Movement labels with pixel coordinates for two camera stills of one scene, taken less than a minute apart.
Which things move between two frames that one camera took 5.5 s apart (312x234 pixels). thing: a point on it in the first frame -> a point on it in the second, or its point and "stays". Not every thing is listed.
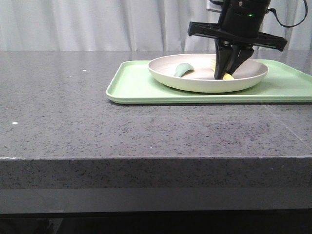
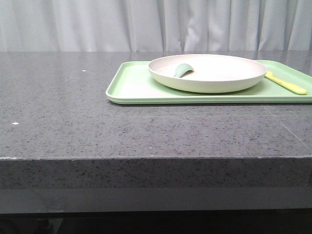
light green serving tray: [131, 82] stays
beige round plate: [162, 69] stays
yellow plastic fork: [226, 76] -> [269, 75]
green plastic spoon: [181, 68] stays
